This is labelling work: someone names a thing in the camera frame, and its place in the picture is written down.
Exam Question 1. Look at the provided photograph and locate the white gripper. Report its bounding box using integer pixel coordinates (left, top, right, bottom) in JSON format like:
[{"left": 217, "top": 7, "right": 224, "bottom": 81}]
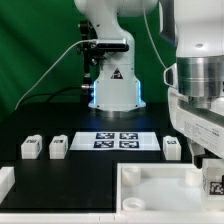
[{"left": 163, "top": 63, "right": 224, "bottom": 169}]

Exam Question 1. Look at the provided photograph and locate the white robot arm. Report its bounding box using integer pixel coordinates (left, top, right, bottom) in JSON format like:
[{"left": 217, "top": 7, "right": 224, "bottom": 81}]
[{"left": 74, "top": 0, "right": 224, "bottom": 159}]

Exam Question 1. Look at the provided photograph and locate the white square table top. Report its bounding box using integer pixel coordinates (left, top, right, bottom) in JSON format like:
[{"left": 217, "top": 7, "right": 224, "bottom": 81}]
[{"left": 115, "top": 162, "right": 224, "bottom": 214}]

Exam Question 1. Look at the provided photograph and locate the white sheet with AprilTags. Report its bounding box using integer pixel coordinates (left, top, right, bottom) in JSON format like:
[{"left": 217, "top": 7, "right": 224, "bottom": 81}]
[{"left": 70, "top": 132, "right": 160, "bottom": 151}]

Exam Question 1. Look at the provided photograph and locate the black cable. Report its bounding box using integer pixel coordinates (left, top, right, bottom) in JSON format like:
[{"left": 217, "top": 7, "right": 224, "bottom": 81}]
[{"left": 18, "top": 85, "right": 84, "bottom": 107}]

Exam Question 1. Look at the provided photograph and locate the white cable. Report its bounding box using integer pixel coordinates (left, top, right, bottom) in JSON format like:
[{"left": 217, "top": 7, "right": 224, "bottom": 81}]
[{"left": 14, "top": 39, "right": 98, "bottom": 110}]

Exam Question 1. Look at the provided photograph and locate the white L-shaped obstacle wall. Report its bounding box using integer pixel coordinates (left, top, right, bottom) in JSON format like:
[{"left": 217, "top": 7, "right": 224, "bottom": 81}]
[{"left": 0, "top": 166, "right": 224, "bottom": 224}]

